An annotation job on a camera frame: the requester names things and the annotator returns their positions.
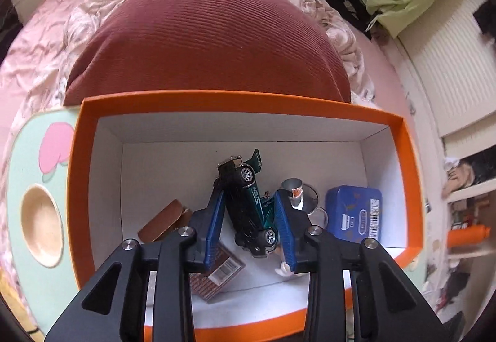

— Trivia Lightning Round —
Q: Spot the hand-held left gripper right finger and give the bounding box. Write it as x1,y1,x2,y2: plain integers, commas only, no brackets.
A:
273,189,452,342

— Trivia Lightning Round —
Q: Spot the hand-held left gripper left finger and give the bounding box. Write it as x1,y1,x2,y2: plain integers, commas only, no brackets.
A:
44,189,226,342

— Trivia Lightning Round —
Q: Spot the green toy car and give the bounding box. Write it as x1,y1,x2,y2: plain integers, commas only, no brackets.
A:
216,149,282,258

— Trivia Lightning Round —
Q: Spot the blue tin box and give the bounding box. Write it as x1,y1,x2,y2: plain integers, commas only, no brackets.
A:
325,185,383,244

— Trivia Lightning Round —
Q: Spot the orange cardboard box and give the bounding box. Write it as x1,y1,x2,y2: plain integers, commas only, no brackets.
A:
67,90,424,342

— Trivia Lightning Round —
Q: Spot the mint green desktop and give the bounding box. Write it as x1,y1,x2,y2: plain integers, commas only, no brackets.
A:
6,106,425,342

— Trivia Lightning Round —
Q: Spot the brown patterned packet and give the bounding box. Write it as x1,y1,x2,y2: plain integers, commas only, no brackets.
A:
189,241,246,302

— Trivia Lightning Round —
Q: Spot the beige cloth bundle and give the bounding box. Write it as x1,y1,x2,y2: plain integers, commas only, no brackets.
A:
442,163,474,198

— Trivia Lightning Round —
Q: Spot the orange bottle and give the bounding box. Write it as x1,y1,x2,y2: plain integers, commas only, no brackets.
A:
447,225,491,252

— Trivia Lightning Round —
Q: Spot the white slatted door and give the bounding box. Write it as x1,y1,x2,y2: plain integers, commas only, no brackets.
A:
409,0,496,138

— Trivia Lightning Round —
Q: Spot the dark hanging garment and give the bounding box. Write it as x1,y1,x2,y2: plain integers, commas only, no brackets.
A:
473,0,496,36

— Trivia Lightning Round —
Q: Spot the dark red corduroy cushion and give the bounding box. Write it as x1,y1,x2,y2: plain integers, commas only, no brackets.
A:
64,0,352,107

